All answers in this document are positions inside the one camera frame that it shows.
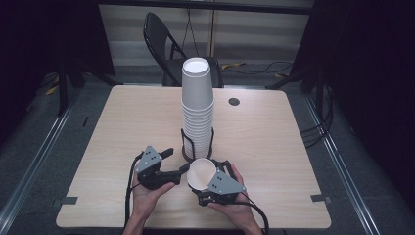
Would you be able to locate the black folding chair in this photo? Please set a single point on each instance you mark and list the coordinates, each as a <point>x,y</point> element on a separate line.
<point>156,36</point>

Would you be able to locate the dark curtain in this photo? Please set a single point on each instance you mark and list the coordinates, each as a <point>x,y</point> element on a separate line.
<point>368,65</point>
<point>42,42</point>

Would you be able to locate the round grey table grommet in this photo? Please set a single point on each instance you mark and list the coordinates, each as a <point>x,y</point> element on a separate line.
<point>234,101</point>

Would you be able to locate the single white paper cup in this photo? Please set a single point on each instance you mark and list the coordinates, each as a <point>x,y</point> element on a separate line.
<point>200,174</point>

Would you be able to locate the person's right hand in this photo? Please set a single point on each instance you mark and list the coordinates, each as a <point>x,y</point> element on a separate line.
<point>239,212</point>

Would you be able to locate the grey tape strip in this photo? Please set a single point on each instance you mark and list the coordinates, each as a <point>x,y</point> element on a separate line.
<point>67,201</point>
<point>319,198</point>

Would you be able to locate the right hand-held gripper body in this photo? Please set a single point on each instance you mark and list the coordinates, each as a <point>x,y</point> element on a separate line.
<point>225,187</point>

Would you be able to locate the person's left hand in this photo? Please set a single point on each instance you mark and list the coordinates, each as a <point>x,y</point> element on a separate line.
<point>147,199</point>

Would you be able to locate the stack of white paper cups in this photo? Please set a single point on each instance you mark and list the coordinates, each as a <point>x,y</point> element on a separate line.
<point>197,98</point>

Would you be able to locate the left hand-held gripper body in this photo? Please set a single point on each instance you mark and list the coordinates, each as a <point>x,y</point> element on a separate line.
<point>153,178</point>

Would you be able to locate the black metal stand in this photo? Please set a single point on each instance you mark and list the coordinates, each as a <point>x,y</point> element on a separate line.
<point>62,91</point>
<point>293,80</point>

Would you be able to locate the metal floor rail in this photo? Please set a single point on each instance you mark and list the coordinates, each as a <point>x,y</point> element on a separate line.
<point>342,163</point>
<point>36,163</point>

